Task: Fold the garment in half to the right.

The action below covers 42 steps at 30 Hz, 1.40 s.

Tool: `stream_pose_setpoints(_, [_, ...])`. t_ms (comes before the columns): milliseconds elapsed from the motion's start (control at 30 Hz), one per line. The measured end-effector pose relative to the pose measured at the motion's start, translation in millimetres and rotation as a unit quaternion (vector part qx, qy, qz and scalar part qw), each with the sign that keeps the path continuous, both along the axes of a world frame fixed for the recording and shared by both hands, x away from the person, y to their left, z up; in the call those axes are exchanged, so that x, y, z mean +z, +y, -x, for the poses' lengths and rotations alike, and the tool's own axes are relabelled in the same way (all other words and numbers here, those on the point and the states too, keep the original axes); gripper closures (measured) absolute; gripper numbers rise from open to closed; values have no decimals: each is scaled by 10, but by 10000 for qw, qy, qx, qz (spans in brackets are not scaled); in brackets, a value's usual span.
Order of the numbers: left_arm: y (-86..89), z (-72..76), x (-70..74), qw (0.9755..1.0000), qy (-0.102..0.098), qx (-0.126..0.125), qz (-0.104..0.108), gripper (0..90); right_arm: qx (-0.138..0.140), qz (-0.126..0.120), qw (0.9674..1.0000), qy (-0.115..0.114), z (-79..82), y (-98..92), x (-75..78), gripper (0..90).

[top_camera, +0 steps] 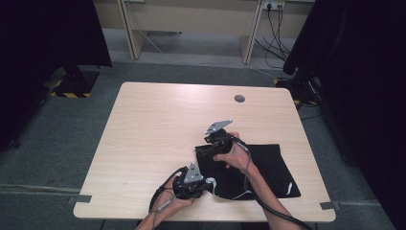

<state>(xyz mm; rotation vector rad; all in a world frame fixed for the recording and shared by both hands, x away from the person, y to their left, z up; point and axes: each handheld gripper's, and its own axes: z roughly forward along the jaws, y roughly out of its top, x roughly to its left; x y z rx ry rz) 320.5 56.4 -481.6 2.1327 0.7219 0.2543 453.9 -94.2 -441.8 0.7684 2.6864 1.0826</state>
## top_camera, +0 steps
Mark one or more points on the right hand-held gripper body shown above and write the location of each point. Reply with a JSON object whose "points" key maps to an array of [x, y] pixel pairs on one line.
{"points": [[220, 140]]}

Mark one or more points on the beige desk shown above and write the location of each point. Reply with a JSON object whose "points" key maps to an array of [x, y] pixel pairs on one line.
{"points": [[191, 16]]}

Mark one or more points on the stand base with hazard tape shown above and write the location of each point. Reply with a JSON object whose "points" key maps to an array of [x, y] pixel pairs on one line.
{"points": [[75, 86], [300, 89]]}

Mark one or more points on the white power strip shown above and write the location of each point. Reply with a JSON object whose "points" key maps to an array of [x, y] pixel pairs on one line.
{"points": [[273, 4]]}

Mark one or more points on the black curtain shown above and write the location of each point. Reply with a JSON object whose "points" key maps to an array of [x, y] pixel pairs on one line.
{"points": [[367, 80], [38, 48]]}

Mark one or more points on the black tank top white trim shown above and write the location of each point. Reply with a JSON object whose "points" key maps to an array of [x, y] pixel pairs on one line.
{"points": [[271, 169]]}

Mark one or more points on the grey tape strip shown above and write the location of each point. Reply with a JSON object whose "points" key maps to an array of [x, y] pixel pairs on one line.
{"points": [[328, 205], [79, 199]]}

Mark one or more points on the grey table grommet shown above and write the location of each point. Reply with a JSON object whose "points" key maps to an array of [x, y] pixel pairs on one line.
{"points": [[239, 98]]}

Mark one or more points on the person's left hand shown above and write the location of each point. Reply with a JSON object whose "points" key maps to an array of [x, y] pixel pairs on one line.
{"points": [[174, 204]]}

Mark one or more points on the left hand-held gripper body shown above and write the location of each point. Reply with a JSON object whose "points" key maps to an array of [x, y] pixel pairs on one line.
{"points": [[188, 187]]}

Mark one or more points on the person's right hand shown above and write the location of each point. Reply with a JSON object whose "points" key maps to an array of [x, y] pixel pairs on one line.
{"points": [[237, 156]]}

